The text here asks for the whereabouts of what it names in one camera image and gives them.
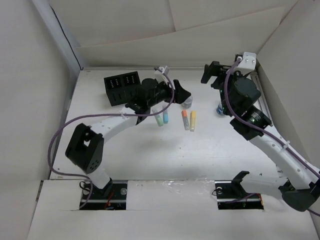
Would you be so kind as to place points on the green highlighter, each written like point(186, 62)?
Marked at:
point(158, 118)

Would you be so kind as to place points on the orange highlighter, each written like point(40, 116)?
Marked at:
point(185, 120)

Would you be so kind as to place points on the blue highlighter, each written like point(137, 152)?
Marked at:
point(165, 114)

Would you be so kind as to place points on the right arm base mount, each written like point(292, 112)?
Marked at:
point(231, 196)

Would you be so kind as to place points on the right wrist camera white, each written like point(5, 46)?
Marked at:
point(247, 63)

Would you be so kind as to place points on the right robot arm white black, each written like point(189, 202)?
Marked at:
point(298, 181)

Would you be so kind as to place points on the blue-lidded clear jar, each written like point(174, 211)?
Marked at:
point(220, 109)

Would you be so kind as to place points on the yellow highlighter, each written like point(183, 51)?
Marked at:
point(192, 121)

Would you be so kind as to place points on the black two-compartment organizer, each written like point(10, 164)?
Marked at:
point(120, 89)

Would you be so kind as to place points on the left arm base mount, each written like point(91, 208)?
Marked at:
point(116, 200)

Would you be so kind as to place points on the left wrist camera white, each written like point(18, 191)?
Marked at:
point(161, 73)

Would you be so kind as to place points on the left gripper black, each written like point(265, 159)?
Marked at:
point(179, 95)

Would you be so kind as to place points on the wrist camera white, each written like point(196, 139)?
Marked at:
point(161, 73)
point(247, 63)

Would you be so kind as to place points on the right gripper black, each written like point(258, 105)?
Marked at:
point(218, 70)

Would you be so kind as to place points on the aluminium rail right side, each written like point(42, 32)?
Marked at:
point(262, 100)

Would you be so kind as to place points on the clear jar of paper clips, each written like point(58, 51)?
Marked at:
point(187, 103)

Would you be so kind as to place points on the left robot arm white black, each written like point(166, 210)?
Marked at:
point(85, 148)

